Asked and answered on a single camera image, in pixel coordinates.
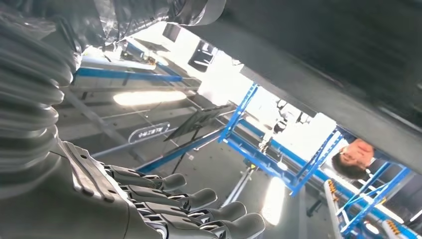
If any blue steel shelf rack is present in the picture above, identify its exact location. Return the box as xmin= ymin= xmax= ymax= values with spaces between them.
xmin=136 ymin=82 xmax=345 ymax=198
xmin=324 ymin=160 xmax=422 ymax=239

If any white oval sign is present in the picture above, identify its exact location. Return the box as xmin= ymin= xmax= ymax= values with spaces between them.
xmin=127 ymin=122 xmax=171 ymax=145

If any black folding stand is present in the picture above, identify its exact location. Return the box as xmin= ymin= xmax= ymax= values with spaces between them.
xmin=164 ymin=105 xmax=233 ymax=174

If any person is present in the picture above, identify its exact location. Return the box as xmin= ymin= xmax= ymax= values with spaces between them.
xmin=331 ymin=137 xmax=377 ymax=180

